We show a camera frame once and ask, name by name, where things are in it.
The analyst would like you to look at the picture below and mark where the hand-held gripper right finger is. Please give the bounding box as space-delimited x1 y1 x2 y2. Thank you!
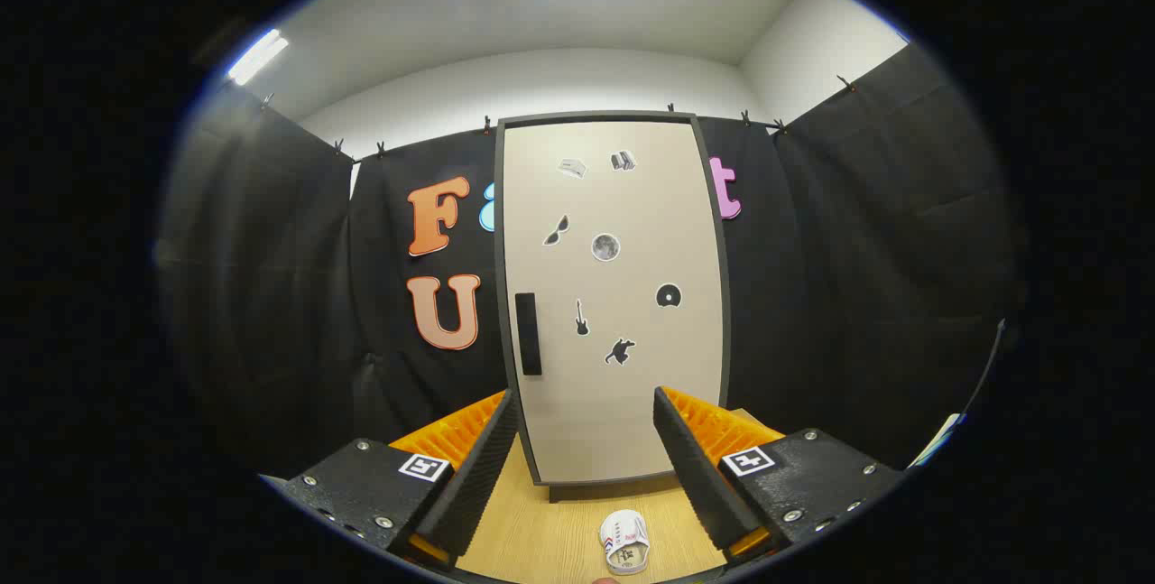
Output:
653 385 906 567

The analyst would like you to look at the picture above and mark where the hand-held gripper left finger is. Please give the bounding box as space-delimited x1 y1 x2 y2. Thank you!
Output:
271 388 522 578

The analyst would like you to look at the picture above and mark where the dark grey shoe cabinet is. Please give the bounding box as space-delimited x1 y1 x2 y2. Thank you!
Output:
494 111 732 504

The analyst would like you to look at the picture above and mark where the white canvas shoe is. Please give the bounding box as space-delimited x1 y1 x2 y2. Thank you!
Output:
599 509 651 576

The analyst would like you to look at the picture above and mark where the black door handle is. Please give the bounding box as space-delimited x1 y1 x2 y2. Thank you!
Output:
514 292 541 376

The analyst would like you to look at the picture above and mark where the black backdrop cloth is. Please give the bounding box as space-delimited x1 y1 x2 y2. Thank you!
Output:
158 42 1025 486

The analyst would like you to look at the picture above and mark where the ceiling light panel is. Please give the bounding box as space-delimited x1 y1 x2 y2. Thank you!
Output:
226 29 290 87

